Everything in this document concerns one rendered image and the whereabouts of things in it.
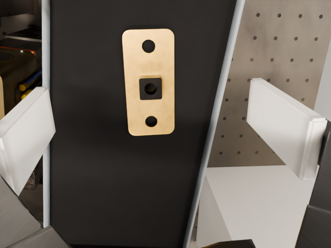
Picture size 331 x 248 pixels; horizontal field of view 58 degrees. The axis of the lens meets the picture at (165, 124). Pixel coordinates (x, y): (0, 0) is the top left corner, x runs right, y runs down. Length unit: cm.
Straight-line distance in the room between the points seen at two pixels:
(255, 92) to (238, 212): 52
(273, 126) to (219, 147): 65
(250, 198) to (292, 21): 42
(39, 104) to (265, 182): 69
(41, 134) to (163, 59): 11
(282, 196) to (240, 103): 24
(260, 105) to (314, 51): 64
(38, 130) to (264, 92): 12
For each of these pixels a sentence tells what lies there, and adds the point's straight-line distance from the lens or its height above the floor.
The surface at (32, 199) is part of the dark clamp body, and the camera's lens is 40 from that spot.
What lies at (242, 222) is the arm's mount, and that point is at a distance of 67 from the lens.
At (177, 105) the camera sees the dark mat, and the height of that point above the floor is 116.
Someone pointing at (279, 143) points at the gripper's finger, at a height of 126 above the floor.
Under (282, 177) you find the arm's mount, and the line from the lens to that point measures 84.
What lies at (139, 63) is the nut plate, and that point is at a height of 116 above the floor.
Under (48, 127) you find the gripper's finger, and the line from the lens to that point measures 18.
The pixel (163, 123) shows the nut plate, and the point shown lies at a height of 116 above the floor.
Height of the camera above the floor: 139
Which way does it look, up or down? 66 degrees down
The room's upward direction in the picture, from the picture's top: 166 degrees clockwise
